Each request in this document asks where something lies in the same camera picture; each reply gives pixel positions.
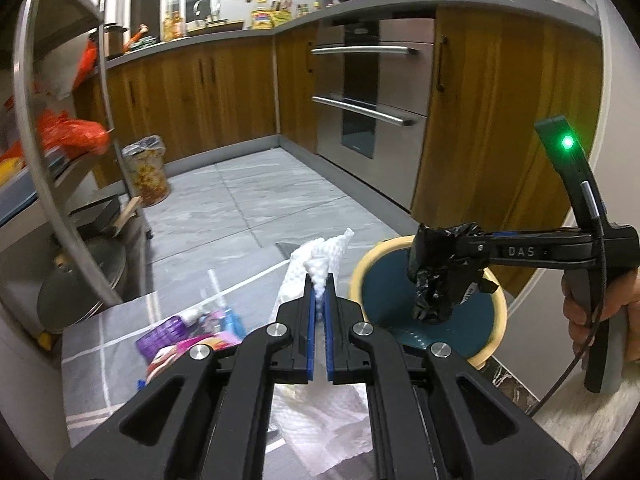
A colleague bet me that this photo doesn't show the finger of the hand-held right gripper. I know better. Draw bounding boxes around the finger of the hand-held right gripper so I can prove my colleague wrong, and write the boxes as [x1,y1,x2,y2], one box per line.
[444,232,497,311]

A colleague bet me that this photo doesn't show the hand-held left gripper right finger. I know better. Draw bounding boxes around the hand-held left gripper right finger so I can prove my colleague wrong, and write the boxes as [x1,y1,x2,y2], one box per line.
[324,274,584,480]

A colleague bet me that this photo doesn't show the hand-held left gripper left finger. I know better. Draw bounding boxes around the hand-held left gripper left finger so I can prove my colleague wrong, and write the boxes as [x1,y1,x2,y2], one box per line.
[54,274,326,480]

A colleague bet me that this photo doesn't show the black plastic bag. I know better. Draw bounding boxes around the black plastic bag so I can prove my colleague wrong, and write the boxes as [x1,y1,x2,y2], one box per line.
[407,222,501,326]

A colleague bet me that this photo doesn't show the white paper towel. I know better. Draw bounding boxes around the white paper towel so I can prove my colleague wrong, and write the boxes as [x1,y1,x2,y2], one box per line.
[269,227,370,478]

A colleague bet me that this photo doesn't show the pink snack wrapper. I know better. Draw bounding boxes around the pink snack wrapper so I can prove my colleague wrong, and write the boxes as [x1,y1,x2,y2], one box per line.
[146,332,242,382]

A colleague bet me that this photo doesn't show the person's right hand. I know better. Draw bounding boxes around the person's right hand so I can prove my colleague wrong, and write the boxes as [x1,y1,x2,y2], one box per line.
[561,266,640,357]

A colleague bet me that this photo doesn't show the light blue plastic packaging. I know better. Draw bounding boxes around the light blue plastic packaging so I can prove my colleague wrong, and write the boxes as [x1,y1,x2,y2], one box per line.
[221,308,247,337]

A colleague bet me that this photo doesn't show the curved wooden kitchen cabinet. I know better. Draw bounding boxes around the curved wooden kitchen cabinet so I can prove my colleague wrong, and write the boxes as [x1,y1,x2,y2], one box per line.
[411,6,607,297]

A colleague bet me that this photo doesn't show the purple spray bottle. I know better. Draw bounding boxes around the purple spray bottle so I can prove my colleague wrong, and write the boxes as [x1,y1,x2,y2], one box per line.
[136,310,207,362]

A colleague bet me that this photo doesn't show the stainless steel oven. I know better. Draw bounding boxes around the stainless steel oven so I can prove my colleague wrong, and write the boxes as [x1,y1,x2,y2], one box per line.
[311,16,437,212]

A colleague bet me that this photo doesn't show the grey checked cloth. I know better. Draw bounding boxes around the grey checked cloth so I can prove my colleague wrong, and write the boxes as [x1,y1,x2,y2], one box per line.
[60,242,371,480]

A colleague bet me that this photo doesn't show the floral waste bin with liner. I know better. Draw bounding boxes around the floral waste bin with liner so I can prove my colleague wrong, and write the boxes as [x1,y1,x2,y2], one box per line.
[121,135,172,209]

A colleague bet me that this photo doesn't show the stainless steel rack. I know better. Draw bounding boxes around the stainless steel rack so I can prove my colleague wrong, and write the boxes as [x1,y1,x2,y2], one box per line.
[11,0,151,337]

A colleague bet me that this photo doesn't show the long wooden kitchen cabinet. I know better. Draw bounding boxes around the long wooden kitchen cabinet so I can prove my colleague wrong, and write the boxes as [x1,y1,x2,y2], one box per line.
[104,24,321,167]

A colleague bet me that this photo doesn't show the large orange plastic bag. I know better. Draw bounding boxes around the large orange plastic bag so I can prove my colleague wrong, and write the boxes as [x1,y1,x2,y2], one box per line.
[37,109,114,159]

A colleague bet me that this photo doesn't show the yellow seasoning packet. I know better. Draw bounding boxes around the yellow seasoning packet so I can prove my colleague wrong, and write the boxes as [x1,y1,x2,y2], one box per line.
[250,6,277,30]

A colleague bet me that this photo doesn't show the cooking oil bottles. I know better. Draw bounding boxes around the cooking oil bottles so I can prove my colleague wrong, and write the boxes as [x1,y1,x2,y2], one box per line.
[161,9,187,42]

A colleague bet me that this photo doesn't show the dark cooking pot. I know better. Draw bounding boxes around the dark cooking pot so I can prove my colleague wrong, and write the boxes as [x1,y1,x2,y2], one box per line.
[102,23,129,59]

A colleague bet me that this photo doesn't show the small orange plastic bag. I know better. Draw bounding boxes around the small orange plastic bag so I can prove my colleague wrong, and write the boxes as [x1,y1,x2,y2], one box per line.
[74,39,99,87]

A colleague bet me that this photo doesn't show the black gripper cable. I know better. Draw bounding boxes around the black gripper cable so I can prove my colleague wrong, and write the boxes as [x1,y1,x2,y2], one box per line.
[529,305,602,417]

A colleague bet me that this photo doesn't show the black griddle with wooden handle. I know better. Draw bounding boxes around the black griddle with wooden handle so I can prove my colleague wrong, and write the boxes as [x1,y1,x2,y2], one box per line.
[69,195,146,242]

